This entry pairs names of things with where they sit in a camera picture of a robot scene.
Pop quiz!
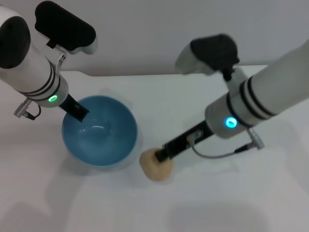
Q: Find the gripper cable with plug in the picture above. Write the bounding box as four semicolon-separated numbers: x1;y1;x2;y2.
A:
13;104;42;120
186;129;266;158

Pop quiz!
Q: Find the left gripper cable with plug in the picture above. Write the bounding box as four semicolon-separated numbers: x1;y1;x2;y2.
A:
13;104;42;120

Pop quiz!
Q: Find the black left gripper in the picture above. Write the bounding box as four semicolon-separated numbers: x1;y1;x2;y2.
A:
58;93;90;122

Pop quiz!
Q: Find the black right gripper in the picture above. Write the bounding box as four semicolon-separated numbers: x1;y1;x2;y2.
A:
155;121;214;163

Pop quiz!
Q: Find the right gripper cable with plug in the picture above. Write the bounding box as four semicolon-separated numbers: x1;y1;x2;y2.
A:
186;129;266;158

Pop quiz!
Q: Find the blue ceramic bowl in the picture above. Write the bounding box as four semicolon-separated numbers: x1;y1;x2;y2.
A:
62;94;139;172

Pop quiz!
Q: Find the beige egg yolk pastry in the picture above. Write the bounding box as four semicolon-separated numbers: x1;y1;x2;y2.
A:
139;147;174;182

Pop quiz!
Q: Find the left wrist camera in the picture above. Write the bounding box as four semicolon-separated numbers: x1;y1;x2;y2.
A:
34;0;98;55

